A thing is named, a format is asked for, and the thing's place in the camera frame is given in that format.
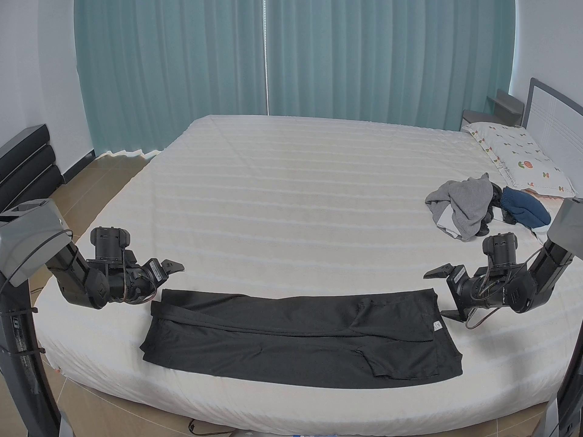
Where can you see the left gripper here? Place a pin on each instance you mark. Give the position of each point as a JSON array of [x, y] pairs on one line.
[[150, 276]]

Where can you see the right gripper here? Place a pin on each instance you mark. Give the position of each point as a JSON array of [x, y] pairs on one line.
[[467, 289]]

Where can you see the black T-shirt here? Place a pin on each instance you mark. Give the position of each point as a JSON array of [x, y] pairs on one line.
[[300, 339]]

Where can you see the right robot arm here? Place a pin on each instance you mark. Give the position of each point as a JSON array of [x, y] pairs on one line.
[[542, 271]]

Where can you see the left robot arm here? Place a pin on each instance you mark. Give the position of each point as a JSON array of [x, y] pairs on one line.
[[27, 244]]

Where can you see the bed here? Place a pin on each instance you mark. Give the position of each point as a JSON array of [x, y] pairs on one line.
[[296, 189]]

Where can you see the white garment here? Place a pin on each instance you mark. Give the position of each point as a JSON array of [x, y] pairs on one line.
[[542, 229], [447, 225]]

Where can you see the grey garment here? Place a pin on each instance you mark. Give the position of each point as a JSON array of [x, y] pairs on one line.
[[464, 198]]

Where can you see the black shiny garment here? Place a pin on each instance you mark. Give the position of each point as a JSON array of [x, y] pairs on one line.
[[494, 200]]

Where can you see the dark blue garment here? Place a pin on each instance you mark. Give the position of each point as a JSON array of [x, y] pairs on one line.
[[526, 207]]

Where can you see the white printed pillow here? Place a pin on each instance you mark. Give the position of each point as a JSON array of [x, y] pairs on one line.
[[524, 157]]

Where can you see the grey bedside table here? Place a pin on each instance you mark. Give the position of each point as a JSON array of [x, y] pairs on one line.
[[503, 103]]

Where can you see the blue-green curtain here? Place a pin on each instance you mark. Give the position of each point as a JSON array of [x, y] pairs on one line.
[[173, 62], [387, 48]]

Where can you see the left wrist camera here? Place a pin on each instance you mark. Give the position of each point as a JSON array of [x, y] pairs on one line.
[[130, 258]]

